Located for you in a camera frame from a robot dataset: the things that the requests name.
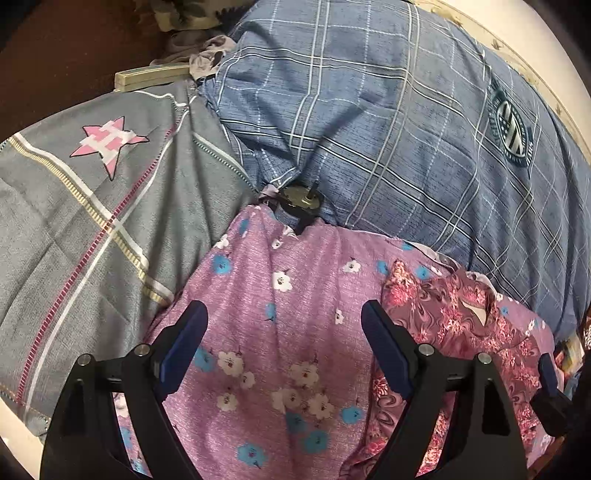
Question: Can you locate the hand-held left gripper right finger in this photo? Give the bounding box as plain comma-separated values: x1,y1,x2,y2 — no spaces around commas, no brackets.
361,300,529,480

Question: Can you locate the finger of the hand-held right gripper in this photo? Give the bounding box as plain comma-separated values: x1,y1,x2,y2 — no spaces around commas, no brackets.
530,354,575,437

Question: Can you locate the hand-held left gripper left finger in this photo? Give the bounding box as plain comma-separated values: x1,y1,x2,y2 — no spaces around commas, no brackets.
39,300,208,480

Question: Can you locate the maroon floral small garment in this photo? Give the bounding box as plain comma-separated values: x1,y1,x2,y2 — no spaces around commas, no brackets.
365,261,546,480

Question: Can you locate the purple floral bedsheet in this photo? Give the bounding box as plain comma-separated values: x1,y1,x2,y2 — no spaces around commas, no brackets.
115,205,561,480

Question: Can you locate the grey pillow with pink star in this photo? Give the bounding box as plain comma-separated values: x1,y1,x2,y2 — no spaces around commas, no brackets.
0,80,260,431

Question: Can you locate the black power plug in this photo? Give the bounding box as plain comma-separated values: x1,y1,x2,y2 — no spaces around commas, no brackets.
275,181,324,230

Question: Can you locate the blue plaid pillow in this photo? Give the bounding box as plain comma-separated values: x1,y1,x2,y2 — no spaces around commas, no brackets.
198,0,591,343

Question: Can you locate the beige flat box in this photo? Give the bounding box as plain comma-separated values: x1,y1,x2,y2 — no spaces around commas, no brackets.
115,65,192,94

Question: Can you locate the lilac floral cloth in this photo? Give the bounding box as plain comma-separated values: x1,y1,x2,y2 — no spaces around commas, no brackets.
188,36,237,80

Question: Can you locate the brown ruffled floral cloth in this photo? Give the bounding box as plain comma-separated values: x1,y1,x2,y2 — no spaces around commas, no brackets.
154,0,254,34

